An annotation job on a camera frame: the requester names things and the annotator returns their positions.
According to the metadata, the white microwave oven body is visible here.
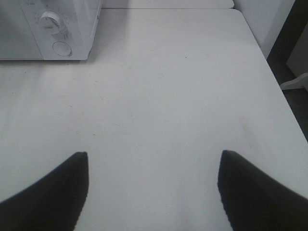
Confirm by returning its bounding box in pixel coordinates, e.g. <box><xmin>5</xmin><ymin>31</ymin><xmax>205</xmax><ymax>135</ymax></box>
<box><xmin>0</xmin><ymin>0</ymin><xmax>103</xmax><ymax>61</ymax></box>

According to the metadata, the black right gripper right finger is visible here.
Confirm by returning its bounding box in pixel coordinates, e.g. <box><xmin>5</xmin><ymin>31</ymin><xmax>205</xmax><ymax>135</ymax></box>
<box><xmin>218</xmin><ymin>150</ymin><xmax>308</xmax><ymax>231</ymax></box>

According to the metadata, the white timer knob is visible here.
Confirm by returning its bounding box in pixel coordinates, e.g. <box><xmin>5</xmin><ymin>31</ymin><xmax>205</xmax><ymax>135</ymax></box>
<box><xmin>39</xmin><ymin>11</ymin><xmax>64</xmax><ymax>35</ymax></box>

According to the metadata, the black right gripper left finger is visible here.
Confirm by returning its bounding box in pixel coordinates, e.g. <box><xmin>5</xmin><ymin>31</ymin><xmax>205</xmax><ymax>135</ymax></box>
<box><xmin>0</xmin><ymin>152</ymin><xmax>89</xmax><ymax>231</ymax></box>

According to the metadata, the white microwave door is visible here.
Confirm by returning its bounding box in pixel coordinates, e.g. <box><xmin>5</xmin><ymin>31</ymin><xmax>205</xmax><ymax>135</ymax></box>
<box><xmin>0</xmin><ymin>0</ymin><xmax>43</xmax><ymax>60</ymax></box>

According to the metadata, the white furniture foot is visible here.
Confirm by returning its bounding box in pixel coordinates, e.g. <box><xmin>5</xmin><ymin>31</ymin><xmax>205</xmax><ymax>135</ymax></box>
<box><xmin>280</xmin><ymin>73</ymin><xmax>308</xmax><ymax>90</ymax></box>

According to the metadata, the round white door button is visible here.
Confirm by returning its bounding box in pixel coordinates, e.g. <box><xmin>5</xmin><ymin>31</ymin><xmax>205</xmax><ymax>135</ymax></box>
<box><xmin>52</xmin><ymin>41</ymin><xmax>72</xmax><ymax>57</ymax></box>

